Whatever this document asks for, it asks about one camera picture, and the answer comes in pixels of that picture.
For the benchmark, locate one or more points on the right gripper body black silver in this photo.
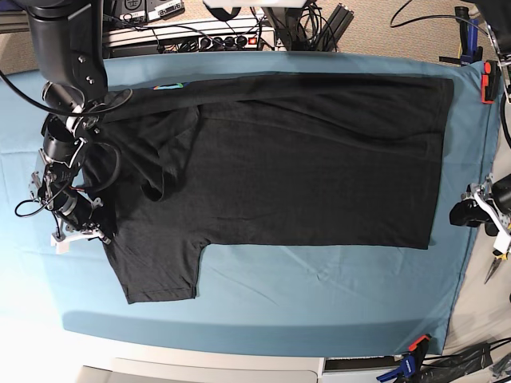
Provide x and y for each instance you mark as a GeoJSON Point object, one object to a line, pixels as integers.
{"type": "Point", "coordinates": [76, 214]}

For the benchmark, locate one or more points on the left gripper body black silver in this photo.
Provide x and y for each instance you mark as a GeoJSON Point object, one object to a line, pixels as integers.
{"type": "Point", "coordinates": [489, 203]}

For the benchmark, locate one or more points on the black T-shirt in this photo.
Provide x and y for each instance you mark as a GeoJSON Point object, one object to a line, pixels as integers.
{"type": "Point", "coordinates": [285, 160]}

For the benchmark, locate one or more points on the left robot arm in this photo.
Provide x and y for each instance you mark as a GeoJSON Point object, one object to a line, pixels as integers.
{"type": "Point", "coordinates": [496, 15]}

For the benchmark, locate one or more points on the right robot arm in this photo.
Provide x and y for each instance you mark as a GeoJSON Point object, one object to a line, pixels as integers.
{"type": "Point", "coordinates": [67, 42]}

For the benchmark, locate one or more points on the orange black clamp top right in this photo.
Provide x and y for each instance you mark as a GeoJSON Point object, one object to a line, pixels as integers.
{"type": "Point", "coordinates": [490, 81]}

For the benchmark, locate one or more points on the blue bar clamp top right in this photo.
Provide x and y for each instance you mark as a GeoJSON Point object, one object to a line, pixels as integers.
{"type": "Point", "coordinates": [469, 51]}

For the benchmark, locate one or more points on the orange blue clamp bottom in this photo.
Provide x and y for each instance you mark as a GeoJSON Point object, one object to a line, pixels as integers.
{"type": "Point", "coordinates": [410, 363]}

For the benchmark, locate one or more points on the blue table cloth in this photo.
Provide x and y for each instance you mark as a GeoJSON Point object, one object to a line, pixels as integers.
{"type": "Point", "coordinates": [279, 301]}

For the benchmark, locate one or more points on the black aluminium extrusion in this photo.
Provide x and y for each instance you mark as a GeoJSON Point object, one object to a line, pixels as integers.
{"type": "Point", "coordinates": [334, 28]}

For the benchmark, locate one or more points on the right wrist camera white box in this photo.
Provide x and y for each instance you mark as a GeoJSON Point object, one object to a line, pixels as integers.
{"type": "Point", "coordinates": [60, 243]}

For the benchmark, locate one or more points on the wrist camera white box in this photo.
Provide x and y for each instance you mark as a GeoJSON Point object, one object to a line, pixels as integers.
{"type": "Point", "coordinates": [502, 242]}
{"type": "Point", "coordinates": [60, 243]}

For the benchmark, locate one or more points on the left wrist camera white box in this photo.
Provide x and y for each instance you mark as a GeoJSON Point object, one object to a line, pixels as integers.
{"type": "Point", "coordinates": [502, 242]}

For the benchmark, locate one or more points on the yellow handled pliers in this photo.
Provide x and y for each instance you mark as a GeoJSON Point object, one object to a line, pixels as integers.
{"type": "Point", "coordinates": [498, 259]}

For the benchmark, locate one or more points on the black power strip red switch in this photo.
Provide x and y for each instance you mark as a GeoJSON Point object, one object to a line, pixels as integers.
{"type": "Point", "coordinates": [206, 44]}

